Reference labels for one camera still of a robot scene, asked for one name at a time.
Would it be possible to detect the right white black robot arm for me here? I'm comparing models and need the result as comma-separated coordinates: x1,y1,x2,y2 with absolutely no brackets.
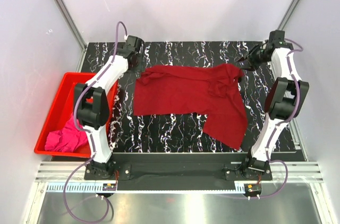
239,40,309,180

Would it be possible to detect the aluminium rail front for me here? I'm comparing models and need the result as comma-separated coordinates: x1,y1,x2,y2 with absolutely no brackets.
35,161,323,194

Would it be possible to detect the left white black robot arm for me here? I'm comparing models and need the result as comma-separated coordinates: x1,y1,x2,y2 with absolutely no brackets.
73,48,143,179

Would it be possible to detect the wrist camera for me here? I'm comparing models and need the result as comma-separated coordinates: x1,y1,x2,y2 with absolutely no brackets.
123,35,144,52
267,30,285,48

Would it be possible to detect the dark red t shirt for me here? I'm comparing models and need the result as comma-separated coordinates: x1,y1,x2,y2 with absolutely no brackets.
133,64,248,149

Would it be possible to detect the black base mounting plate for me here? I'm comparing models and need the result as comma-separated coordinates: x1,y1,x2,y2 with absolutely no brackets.
84,153,272,193

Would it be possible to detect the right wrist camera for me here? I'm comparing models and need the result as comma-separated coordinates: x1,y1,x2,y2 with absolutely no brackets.
267,30,285,48

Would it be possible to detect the left aluminium frame post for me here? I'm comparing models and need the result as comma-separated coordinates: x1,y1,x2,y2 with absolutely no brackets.
54,0,87,51

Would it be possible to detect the red plastic bin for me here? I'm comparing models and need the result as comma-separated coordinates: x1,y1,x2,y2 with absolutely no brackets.
33,72,119,157

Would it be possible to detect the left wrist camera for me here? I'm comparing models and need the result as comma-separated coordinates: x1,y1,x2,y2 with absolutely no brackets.
123,35,144,52

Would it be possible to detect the pink t shirt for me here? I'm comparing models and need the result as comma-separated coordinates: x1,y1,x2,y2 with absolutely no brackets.
44,116,88,153

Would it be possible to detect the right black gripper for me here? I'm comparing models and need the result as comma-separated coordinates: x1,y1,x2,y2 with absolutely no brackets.
235,43,270,72

